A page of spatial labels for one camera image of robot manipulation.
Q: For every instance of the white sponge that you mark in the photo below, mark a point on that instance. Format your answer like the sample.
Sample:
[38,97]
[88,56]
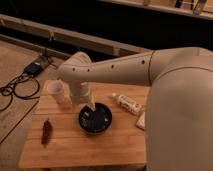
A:
[141,121]

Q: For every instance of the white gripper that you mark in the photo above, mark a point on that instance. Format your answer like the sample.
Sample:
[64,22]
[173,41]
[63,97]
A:
[80,93]

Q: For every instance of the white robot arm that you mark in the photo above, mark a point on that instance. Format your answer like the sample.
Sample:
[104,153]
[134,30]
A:
[179,107]

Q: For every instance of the translucent plastic cup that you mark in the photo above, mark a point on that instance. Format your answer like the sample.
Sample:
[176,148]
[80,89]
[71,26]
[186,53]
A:
[56,90]

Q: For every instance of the black bowl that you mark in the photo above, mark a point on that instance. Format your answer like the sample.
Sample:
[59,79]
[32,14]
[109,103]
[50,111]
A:
[95,121]

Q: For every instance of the white plastic bottle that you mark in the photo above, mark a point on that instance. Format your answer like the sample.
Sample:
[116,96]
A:
[129,104]

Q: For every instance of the black power adapter box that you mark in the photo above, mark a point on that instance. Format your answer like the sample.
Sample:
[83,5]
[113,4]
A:
[38,65]

